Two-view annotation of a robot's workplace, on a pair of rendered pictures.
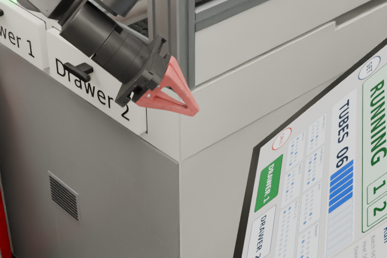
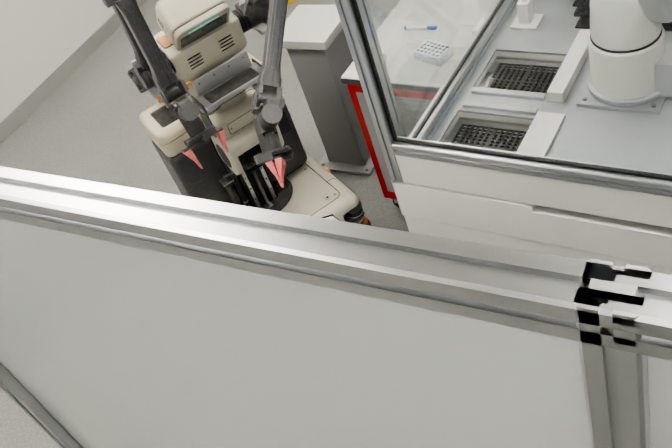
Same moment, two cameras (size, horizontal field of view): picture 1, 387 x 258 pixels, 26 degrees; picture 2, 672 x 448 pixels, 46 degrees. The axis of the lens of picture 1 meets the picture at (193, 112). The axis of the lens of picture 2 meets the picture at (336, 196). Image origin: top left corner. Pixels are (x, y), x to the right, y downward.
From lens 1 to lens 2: 207 cm
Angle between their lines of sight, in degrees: 66
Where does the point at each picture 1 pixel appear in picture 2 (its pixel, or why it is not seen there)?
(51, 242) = not seen: hidden behind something
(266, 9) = (453, 168)
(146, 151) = not seen: hidden behind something
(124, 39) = (263, 139)
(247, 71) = (445, 195)
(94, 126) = not seen: hidden behind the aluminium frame
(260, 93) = (462, 213)
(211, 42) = (410, 165)
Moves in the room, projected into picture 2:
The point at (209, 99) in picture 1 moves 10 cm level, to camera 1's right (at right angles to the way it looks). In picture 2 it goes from (416, 194) to (429, 215)
